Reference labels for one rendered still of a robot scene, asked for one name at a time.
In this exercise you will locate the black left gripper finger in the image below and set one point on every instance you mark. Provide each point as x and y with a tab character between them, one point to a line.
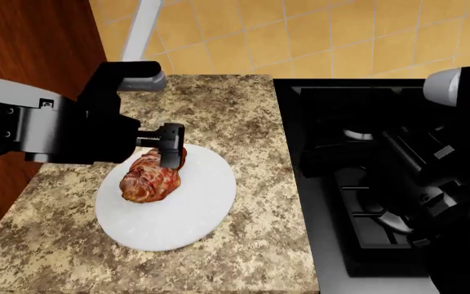
171	147

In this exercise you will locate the brown raw meat chunk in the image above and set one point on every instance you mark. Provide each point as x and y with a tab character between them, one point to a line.
149	180

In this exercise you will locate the round white plate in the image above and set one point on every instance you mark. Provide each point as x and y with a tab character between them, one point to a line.
169	217

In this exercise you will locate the brown wooden cabinet panel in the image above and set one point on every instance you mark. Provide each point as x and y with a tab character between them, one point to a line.
31	39

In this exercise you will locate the black stove cooktop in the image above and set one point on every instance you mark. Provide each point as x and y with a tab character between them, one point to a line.
325	245

